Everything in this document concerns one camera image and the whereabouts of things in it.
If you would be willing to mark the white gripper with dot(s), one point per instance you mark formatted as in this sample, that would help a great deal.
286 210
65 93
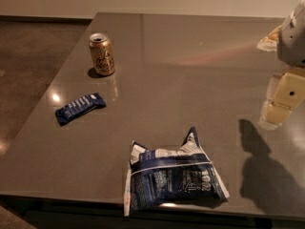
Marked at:
293 40

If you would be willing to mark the orange soda can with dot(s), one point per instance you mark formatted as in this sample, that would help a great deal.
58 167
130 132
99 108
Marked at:
101 53

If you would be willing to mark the blue chip bag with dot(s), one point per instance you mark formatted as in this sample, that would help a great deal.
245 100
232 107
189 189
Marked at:
159 176

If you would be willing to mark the dark blue snack bar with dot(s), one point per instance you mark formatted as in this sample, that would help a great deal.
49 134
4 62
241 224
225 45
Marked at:
78 107

